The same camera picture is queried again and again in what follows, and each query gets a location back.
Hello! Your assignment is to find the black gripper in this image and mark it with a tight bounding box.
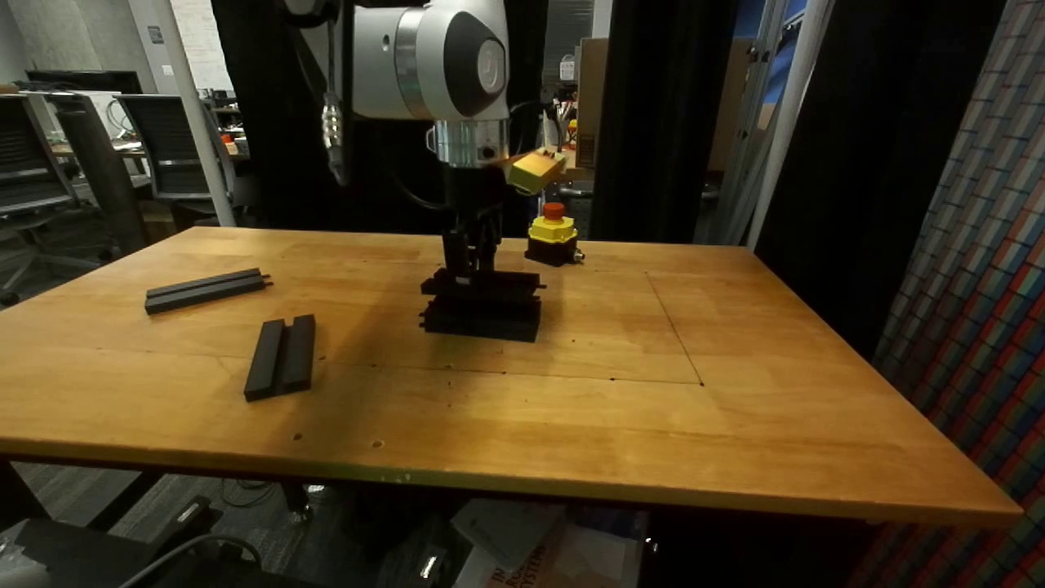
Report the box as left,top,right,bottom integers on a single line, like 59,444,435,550
439,166,505,278

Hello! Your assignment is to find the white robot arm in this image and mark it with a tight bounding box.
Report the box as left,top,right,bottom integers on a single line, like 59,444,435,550
278,0,508,284

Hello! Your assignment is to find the black curtain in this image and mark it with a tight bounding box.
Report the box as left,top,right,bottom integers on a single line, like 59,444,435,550
209,0,532,232

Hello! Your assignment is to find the grey metal shelf rack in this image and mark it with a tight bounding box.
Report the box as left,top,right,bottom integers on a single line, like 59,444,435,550
28,92,239,243

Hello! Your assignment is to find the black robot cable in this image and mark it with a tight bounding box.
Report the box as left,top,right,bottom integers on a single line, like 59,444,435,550
291,20,362,194

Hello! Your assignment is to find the white diagonal frame post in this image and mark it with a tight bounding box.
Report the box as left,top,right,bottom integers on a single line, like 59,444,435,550
743,0,834,250

